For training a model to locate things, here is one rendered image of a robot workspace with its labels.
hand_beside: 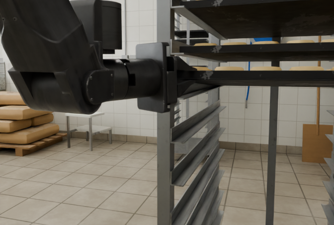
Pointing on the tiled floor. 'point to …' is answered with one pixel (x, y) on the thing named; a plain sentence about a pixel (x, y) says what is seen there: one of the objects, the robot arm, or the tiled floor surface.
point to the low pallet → (22, 151)
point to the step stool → (87, 128)
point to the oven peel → (316, 137)
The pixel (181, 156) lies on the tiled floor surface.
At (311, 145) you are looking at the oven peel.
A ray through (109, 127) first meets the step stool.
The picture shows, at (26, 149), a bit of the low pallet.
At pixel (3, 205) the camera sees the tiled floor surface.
